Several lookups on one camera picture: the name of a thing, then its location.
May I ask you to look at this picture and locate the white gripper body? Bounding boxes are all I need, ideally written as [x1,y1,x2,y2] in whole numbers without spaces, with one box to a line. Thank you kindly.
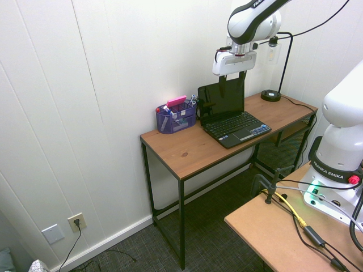
[212,50,258,77]

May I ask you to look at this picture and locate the black Asus laptop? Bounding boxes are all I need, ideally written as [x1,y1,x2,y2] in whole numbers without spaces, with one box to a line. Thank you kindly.
[197,79,273,150]

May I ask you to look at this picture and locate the black desk lamp glass bulb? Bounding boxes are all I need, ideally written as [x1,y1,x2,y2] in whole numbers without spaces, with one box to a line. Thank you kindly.
[260,31,294,103]

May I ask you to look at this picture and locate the pink sticky note pad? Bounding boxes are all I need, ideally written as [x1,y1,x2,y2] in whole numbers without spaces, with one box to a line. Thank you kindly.
[167,95,187,107]

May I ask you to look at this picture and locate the purple mesh desk organizer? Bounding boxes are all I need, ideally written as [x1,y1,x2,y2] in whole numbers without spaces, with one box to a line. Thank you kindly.
[155,99,197,135]

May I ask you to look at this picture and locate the black metal table clamp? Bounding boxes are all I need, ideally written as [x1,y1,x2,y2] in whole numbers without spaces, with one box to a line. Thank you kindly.
[250,165,294,205]

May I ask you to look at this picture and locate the light brown robot mounting table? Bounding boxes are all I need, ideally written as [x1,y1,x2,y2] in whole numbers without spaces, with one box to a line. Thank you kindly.
[223,162,363,272]

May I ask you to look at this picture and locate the white patterned fabric item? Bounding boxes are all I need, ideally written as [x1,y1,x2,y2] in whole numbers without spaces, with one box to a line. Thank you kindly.
[29,258,51,272]

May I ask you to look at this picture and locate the grey blue cushion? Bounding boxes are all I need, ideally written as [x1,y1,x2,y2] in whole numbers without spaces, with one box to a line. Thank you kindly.
[0,247,15,272]

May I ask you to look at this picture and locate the black lamp power cord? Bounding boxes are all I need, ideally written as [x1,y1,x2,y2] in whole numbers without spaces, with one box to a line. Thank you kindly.
[280,95,318,165]

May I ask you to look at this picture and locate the wooden desk black metal frame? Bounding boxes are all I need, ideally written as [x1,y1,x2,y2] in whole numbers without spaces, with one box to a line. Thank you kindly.
[139,92,319,270]

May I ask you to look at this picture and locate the black overhead robot cable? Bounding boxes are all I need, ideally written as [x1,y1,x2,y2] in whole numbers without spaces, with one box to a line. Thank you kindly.
[277,0,351,39]

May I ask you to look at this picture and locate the yellow ethernet cable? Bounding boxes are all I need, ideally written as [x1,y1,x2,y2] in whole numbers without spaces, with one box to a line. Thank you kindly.
[277,193,309,228]

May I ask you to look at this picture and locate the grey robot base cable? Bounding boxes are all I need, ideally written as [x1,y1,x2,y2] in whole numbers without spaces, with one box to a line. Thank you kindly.
[274,181,363,225]

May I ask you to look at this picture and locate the black inline cable adapter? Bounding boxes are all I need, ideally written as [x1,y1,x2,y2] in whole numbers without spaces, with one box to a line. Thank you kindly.
[302,225,327,248]

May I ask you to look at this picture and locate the beige wall power outlet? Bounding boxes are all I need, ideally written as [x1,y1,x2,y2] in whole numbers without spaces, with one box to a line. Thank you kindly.
[67,212,87,233]

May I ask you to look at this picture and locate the black plugged power cord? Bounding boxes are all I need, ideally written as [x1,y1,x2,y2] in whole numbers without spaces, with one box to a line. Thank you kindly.
[58,219,137,272]

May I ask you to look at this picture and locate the white blank wall plate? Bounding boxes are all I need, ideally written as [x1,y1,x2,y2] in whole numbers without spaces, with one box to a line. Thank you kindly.
[41,223,66,245]

